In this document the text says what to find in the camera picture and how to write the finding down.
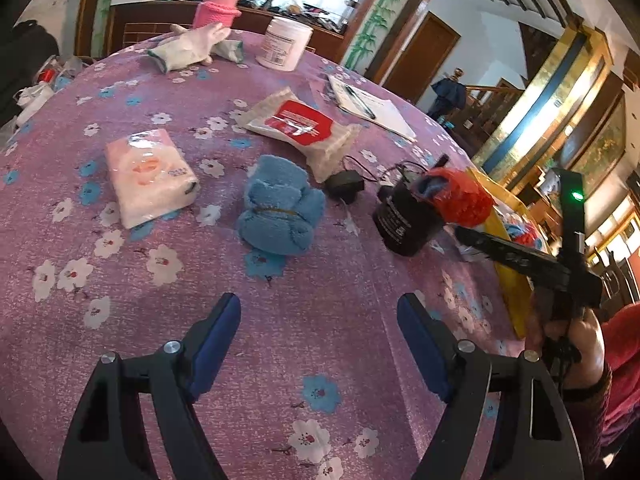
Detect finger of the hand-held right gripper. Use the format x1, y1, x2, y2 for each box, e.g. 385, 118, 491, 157
454, 225, 572, 287

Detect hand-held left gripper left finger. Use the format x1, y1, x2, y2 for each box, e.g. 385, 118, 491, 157
57, 292, 243, 480

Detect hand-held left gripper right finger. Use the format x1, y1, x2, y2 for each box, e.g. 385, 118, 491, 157
396, 292, 586, 480

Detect red and blue sponge pack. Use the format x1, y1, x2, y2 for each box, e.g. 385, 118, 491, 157
500, 212, 546, 251

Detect yellow box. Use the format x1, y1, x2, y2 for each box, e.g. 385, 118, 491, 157
467, 167, 551, 338

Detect red plastic bag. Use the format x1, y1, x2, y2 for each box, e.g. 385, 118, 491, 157
417, 167, 496, 228

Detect blue towel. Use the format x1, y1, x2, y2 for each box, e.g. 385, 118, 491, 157
236, 154, 327, 256

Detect person's right forearm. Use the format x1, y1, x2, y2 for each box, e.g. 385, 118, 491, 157
562, 360, 617, 463

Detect person's right hand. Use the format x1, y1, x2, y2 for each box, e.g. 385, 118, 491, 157
525, 290, 609, 392

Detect purple floral tablecloth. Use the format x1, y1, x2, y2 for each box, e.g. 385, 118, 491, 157
0, 27, 531, 480

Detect wooden stair railing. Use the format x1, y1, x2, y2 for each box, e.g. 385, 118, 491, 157
452, 80, 526, 146

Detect person's red top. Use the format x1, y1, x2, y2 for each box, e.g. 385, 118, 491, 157
597, 302, 640, 461

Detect black charger adapter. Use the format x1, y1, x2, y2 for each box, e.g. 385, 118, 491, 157
324, 154, 426, 206

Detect pink tissue pack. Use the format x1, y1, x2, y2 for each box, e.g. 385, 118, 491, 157
104, 129, 202, 230

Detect white paper notebook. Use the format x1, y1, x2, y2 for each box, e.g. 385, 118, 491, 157
327, 75, 417, 142

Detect dark pen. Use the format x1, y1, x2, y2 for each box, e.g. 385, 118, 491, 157
345, 85, 377, 120

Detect brown wooden door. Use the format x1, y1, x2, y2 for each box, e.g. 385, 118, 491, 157
382, 12, 462, 103

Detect red label wet wipes pack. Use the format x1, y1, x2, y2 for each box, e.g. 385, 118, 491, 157
235, 87, 363, 184

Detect white teal packet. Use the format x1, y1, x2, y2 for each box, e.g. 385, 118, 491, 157
215, 37, 247, 65

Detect white glove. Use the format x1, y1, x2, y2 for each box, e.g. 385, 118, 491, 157
147, 24, 232, 72

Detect white plastic jar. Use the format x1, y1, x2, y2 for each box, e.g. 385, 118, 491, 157
255, 16, 314, 72

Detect crumpled plastic bags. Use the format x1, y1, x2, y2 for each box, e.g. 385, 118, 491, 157
0, 55, 96, 151

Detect pink bottle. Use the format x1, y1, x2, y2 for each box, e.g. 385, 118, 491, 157
194, 0, 242, 28

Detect black bag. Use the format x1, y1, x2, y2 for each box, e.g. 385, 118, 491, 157
0, 20, 61, 128

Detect wooden window frame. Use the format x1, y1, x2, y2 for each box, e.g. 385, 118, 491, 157
75, 0, 451, 86

